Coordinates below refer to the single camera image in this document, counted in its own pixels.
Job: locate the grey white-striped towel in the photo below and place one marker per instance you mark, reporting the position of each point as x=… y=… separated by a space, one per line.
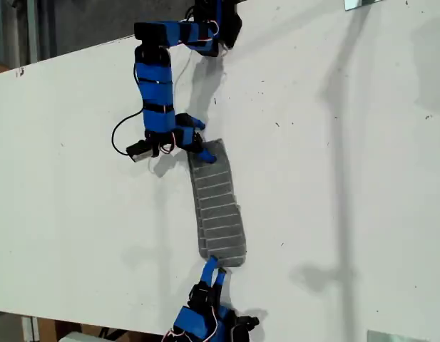
x=219 y=213

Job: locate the white container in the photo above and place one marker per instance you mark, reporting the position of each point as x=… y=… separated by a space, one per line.
x=77 y=337

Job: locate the white table leg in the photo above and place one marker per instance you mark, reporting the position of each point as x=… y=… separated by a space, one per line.
x=29 y=329

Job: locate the black camera box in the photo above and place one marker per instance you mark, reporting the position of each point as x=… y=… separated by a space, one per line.
x=141 y=152
x=242 y=329

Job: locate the grey metal post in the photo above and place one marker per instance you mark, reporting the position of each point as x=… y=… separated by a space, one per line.
x=32 y=32

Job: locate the steel bracket plate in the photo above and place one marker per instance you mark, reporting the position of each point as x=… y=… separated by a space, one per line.
x=351 y=4

